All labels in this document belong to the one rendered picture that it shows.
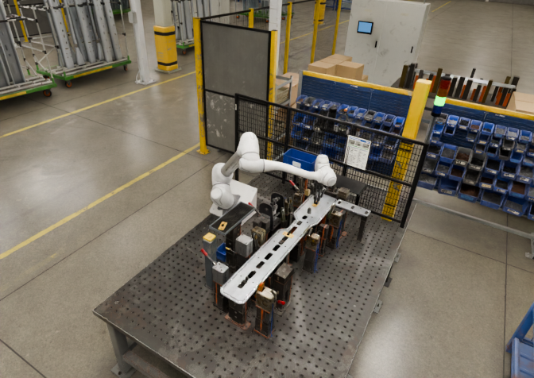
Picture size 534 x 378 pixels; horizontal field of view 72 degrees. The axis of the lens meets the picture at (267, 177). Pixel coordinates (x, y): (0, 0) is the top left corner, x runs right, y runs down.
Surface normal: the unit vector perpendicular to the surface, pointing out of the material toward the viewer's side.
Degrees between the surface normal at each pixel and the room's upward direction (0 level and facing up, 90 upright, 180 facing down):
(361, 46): 90
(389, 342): 0
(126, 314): 0
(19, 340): 0
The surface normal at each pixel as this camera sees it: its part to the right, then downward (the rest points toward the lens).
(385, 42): -0.50, 0.43
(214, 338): 0.04, -0.85
